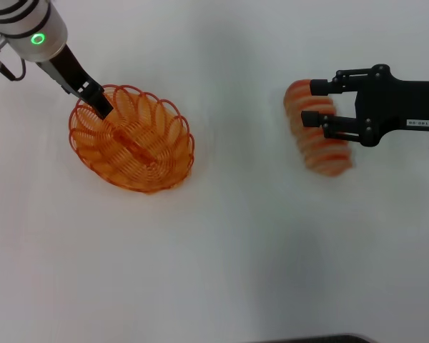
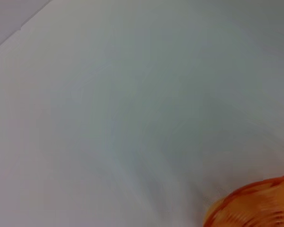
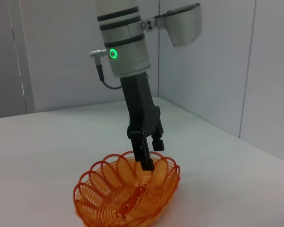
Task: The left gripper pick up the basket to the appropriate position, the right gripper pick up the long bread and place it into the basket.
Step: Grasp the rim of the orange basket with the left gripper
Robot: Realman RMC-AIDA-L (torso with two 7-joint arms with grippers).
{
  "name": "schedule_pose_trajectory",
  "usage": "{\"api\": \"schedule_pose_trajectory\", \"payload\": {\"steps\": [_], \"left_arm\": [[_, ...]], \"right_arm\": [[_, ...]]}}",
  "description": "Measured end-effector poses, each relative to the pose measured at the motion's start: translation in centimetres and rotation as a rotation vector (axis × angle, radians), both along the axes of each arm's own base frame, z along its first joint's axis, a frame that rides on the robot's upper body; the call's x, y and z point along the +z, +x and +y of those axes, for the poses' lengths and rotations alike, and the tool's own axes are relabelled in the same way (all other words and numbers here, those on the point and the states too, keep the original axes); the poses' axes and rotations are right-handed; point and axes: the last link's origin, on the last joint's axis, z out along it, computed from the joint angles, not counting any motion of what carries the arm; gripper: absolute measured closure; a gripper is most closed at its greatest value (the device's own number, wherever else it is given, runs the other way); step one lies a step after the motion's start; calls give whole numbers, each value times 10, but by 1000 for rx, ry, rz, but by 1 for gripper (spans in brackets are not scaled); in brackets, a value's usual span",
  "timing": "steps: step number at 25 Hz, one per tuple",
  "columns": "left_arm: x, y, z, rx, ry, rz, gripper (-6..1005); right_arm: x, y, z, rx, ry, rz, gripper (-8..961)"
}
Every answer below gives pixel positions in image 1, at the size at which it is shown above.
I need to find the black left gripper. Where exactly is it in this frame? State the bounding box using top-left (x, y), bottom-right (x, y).
top-left (37, 44), bottom-right (114, 119)

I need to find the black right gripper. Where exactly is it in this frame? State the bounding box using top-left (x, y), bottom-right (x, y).
top-left (301, 64), bottom-right (429, 147)

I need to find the sliced bread loaf toy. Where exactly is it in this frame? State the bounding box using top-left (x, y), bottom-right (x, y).
top-left (284, 79), bottom-right (354, 177)

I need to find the orange wire basket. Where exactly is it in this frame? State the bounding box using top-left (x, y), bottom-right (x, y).
top-left (68, 84), bottom-right (196, 194)

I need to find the dark rounded robot base edge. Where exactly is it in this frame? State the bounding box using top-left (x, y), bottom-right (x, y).
top-left (262, 332), bottom-right (375, 343)

